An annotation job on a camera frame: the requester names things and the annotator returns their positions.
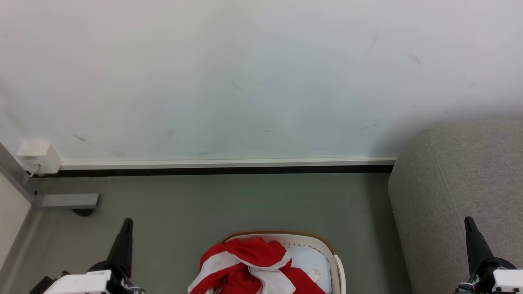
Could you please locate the white baseboard strip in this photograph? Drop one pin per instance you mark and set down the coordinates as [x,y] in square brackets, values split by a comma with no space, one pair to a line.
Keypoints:
[229,163]

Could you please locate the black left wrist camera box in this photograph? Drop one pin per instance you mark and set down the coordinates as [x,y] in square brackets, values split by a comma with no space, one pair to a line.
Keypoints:
[41,286]

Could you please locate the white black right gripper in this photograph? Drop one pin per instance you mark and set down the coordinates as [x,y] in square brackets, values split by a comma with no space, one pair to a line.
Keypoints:
[504,279]

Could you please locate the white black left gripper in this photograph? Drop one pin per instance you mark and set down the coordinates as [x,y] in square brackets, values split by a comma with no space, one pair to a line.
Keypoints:
[83,282]

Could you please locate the white laundry basket brown rim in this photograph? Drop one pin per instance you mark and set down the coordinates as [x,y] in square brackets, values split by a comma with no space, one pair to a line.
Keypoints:
[318,241]

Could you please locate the light blue cloth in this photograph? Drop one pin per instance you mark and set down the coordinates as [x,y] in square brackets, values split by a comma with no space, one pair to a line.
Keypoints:
[310,259]

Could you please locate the red and white garment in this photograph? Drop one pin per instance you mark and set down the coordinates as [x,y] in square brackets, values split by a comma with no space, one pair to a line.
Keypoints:
[245,255]

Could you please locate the black round frame foot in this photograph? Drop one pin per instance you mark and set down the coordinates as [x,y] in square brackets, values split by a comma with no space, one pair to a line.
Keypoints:
[83,212]

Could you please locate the grey fabric sofa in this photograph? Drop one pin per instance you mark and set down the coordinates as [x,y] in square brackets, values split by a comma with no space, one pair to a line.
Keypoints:
[461,196]

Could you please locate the white wall socket box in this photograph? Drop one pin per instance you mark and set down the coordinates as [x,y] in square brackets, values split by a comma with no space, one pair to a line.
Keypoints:
[37,157]

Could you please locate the grey metal partition frame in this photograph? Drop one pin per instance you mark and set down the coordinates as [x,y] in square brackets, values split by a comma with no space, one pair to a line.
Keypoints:
[67,201]

